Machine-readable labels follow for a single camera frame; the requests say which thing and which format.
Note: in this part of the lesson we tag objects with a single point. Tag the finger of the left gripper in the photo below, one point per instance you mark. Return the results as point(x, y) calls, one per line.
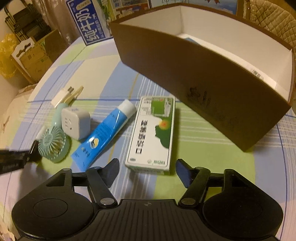
point(33, 155)

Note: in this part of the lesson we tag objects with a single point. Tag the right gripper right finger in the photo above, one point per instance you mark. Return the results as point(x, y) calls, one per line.
point(194, 180)

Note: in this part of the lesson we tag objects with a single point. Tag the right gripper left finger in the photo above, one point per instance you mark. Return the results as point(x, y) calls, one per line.
point(100, 179)

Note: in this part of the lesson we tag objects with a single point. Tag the mint green handheld fan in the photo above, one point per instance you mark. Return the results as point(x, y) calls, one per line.
point(54, 143)

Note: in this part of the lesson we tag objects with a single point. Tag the blue ointment tube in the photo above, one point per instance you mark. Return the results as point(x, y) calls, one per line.
point(92, 147)

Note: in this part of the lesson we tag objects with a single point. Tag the green white medicine box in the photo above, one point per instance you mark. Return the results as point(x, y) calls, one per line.
point(150, 144)

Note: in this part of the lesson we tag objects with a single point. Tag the white cube power socket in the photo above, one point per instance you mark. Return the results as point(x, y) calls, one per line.
point(76, 122)

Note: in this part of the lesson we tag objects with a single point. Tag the white usb charger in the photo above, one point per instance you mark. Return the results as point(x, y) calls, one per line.
point(66, 95)

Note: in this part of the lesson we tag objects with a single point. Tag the beige bed sheet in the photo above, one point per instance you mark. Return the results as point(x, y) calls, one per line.
point(14, 111)

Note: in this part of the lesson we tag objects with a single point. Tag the checkered tablecloth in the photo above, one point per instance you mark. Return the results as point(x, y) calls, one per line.
point(102, 82)

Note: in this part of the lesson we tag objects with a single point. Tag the brown cardboard shipping box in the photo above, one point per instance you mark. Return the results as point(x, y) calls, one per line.
point(33, 59)

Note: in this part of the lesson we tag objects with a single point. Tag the brown open cardboard box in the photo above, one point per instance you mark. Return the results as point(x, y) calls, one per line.
point(236, 75)

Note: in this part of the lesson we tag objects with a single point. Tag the yellow plastic bag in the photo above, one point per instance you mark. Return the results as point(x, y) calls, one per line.
point(7, 47)

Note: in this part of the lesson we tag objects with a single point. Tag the pink curtain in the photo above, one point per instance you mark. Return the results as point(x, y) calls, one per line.
point(57, 15)

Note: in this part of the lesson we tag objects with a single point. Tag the dark blue milk carton box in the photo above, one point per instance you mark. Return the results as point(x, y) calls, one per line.
point(92, 17)

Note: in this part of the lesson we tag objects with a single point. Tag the light blue milk carton box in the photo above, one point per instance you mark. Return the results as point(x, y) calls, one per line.
point(229, 6)

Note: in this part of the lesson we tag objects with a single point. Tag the quilted beige chair cover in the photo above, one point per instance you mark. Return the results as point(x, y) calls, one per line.
point(278, 17)

